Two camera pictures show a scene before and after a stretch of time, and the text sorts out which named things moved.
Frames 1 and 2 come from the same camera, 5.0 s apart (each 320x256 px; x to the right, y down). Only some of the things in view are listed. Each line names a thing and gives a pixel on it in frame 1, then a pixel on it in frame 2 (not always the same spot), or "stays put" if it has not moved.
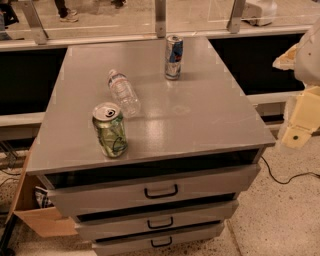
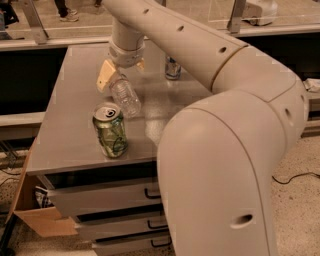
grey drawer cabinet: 194,148 stays put
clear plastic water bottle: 124,94 stays put
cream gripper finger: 287,60 to 128,58
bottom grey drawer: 156,242 stays put
